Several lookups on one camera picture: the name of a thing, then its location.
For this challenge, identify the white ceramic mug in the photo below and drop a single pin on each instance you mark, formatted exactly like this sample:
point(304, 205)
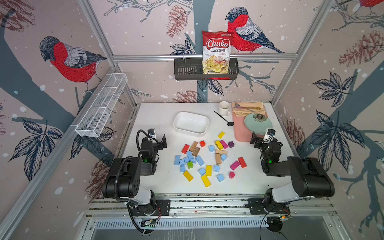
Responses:
point(224, 108)

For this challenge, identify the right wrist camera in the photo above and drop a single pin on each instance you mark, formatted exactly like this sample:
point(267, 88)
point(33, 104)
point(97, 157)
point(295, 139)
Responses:
point(269, 135)

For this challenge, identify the pink placemat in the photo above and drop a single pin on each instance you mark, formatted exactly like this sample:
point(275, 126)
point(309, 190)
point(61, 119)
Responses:
point(242, 134)

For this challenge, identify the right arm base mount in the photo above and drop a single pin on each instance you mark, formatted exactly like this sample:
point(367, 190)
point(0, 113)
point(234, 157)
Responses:
point(261, 207)

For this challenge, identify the magenta long block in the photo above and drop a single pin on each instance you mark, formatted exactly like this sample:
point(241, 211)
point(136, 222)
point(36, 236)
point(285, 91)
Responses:
point(235, 165)

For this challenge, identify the white plastic tray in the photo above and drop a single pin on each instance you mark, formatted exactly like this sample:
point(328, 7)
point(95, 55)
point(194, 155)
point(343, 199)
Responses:
point(191, 124)

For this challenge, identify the black spoon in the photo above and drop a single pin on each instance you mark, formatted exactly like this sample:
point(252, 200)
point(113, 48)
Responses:
point(229, 123)

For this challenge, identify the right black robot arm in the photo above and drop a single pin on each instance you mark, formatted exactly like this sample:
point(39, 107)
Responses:
point(308, 178)

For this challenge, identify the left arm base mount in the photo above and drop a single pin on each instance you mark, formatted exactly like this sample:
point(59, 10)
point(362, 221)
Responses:
point(153, 209)

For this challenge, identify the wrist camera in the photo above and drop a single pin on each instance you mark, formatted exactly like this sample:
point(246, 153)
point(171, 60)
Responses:
point(269, 135)
point(152, 134)

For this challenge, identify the yellow block lower left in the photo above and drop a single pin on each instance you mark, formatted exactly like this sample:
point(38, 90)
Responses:
point(188, 176)

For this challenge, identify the white wire basket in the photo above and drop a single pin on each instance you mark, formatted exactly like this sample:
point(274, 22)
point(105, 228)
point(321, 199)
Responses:
point(96, 117)

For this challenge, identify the green cube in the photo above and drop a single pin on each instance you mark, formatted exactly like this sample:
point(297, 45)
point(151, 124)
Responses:
point(190, 165)

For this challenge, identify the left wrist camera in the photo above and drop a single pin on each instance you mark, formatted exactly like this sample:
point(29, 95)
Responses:
point(152, 134)

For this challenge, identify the yellow folded napkin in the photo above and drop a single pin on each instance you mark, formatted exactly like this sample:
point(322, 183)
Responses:
point(242, 109)

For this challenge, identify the blue cube bottom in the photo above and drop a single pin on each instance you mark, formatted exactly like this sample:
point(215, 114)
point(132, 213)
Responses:
point(220, 177)

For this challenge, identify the dark wooden block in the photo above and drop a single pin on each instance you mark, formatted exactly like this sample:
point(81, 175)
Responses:
point(196, 151)

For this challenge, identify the iridescent cutlery on napkin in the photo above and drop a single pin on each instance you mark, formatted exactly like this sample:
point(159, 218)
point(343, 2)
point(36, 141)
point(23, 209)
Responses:
point(237, 106)

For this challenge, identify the beige wooden block upright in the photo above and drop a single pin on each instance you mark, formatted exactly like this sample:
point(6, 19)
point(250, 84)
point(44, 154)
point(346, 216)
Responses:
point(218, 159)

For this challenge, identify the blue cube block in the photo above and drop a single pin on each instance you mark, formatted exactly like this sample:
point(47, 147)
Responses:
point(211, 148)

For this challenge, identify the long yellow block bottom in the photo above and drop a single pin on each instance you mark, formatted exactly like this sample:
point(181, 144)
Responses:
point(206, 181)

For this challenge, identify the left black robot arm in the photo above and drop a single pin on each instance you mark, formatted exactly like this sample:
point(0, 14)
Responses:
point(123, 180)

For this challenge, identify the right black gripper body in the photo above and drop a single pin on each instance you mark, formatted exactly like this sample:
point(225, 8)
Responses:
point(263, 148)

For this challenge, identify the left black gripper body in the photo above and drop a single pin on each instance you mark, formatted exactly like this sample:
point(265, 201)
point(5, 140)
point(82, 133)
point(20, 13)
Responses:
point(155, 148)

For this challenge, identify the green flower plate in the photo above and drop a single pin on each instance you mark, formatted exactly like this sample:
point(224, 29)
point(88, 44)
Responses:
point(258, 123)

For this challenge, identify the long red block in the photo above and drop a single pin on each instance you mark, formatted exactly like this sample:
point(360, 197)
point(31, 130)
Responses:
point(185, 149)

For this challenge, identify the red block right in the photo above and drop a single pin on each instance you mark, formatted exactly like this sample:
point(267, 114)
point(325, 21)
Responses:
point(242, 162)

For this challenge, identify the purple cube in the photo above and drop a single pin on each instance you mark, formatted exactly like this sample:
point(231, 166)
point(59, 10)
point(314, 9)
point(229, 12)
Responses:
point(231, 144)

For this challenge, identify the long blue block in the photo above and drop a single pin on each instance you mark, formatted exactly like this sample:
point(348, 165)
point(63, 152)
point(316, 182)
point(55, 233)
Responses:
point(200, 160)
point(177, 160)

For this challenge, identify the black wall basket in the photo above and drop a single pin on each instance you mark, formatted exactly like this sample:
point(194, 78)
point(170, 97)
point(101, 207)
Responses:
point(192, 69)

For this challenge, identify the blue block cluster piece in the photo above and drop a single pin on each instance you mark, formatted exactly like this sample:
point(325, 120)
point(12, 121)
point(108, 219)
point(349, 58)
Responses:
point(189, 155)

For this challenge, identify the light wooden block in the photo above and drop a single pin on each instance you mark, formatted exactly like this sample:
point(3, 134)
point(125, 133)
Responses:
point(193, 146)

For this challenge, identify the yellow block middle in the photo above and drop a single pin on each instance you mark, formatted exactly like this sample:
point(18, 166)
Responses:
point(208, 170)

